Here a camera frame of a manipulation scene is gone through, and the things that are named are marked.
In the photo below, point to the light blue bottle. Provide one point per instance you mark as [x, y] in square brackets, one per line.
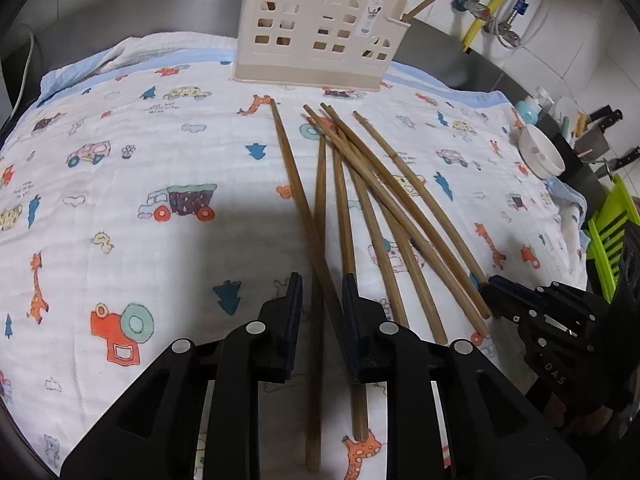
[526, 112]

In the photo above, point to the white printed cartoon blanket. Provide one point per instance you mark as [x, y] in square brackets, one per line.
[150, 260]

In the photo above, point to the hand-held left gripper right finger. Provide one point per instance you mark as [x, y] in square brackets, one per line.
[350, 320]

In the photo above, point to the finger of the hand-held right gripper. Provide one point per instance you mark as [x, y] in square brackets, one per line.
[517, 296]
[502, 307]

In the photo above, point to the white rice paddle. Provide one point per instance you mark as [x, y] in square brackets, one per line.
[567, 112]

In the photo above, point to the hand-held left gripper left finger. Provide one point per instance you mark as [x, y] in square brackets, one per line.
[294, 320]

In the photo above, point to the person's right hand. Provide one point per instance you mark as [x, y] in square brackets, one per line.
[582, 420]

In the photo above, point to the beige plastic chopstick holder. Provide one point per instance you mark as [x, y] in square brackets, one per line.
[310, 67]

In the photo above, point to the white ceramic bowl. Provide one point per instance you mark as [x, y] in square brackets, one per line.
[540, 152]

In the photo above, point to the green plastic dish rack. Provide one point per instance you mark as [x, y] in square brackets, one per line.
[612, 230]

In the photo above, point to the black knife holder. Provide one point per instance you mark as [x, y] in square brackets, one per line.
[590, 147]

